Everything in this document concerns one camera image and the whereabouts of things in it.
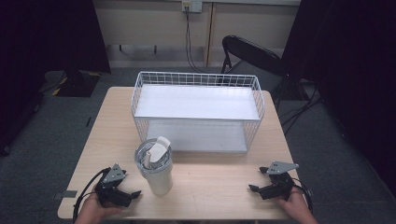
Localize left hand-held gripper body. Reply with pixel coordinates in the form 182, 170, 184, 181
94, 163, 134, 208

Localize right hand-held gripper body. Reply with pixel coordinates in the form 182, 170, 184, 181
259, 160, 301, 202

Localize person's left hand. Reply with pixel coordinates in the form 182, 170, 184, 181
74, 191, 125, 224

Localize person's right hand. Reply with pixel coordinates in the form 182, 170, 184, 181
273, 188, 319, 224

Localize white tumbler cup with straw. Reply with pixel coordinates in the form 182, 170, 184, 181
134, 135, 174, 196

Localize grey floor tape strip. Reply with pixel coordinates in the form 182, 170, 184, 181
52, 189, 78, 201

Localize black stand base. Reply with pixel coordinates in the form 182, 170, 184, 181
39, 69, 103, 98

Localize black folding chair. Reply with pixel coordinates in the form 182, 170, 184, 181
220, 35, 312, 101

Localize black curtain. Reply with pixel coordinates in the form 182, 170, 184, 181
0, 0, 112, 157
280, 0, 396, 200

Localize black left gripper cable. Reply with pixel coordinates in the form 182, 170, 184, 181
72, 167, 112, 223

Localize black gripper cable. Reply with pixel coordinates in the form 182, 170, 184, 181
72, 167, 112, 223
290, 177, 314, 215

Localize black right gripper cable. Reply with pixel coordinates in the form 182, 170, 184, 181
290, 177, 314, 215

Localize black floor cables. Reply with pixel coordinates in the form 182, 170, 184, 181
277, 83, 324, 135

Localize white wire shelf rack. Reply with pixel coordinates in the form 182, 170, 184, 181
130, 71, 266, 154

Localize black wall socket cable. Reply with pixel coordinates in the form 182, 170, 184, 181
185, 7, 213, 75

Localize white wall socket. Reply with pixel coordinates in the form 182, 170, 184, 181
181, 0, 204, 14

